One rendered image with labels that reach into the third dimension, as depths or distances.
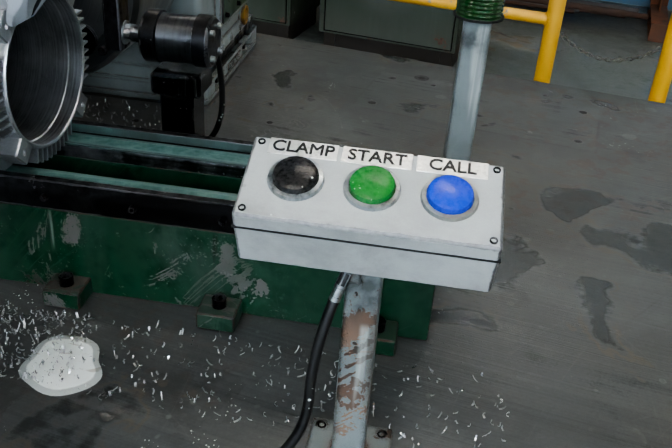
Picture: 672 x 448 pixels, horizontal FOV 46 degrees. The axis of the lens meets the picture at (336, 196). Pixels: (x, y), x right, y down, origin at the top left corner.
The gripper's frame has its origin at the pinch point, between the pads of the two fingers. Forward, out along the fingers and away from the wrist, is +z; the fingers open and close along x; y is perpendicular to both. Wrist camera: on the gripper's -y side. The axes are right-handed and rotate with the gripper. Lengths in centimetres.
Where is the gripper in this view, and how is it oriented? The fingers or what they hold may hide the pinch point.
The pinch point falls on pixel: (24, 17)
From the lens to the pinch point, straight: 77.1
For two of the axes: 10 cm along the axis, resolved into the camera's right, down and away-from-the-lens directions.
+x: -1.5, 4.7, -8.7
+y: -8.2, -5.4, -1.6
